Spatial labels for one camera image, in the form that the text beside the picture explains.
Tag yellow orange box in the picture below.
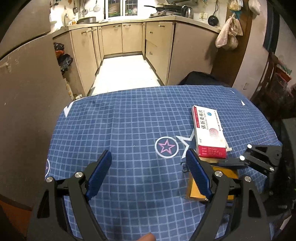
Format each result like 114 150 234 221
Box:
186 155 238 201

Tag steel kettle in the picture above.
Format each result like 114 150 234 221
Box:
181 5 194 19

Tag kitchen base cabinets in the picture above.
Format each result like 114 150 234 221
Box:
52 14 221 96

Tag hanging cloth bags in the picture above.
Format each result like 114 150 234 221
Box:
215 14 243 50

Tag blue checkered tablecloth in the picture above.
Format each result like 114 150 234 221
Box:
45 85 280 240

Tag white red medicine box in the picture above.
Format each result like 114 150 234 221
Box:
192 105 226 159

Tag kitchen window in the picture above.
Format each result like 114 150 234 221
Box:
105 0 138 18

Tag left hand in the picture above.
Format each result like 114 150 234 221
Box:
137 233 156 241

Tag wooden chair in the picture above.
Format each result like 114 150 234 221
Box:
251 52 295 108

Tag hanging white plastic bag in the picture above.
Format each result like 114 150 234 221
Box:
248 0 261 16

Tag black frying pan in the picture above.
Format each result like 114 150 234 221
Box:
144 5 182 13

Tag grey refrigerator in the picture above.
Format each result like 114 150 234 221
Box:
1 1 70 210

